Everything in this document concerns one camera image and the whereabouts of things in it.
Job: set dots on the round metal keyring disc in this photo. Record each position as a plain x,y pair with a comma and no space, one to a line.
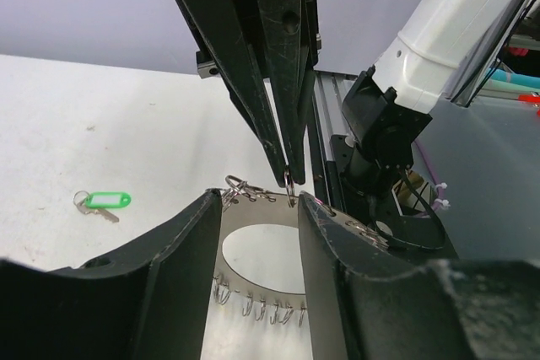
258,255

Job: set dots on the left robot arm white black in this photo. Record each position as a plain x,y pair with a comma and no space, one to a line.
473,309

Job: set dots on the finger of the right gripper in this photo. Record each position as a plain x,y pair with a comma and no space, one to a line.
224,32
289,28

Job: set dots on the aluminium frame rail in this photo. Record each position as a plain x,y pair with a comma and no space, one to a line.
327,130

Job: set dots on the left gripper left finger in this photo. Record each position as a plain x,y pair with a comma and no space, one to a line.
147,299

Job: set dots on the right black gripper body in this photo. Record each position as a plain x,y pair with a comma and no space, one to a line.
281,38

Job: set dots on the green tag key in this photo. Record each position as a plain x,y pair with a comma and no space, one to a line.
101,203

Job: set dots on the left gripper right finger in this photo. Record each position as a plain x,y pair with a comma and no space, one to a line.
360,298

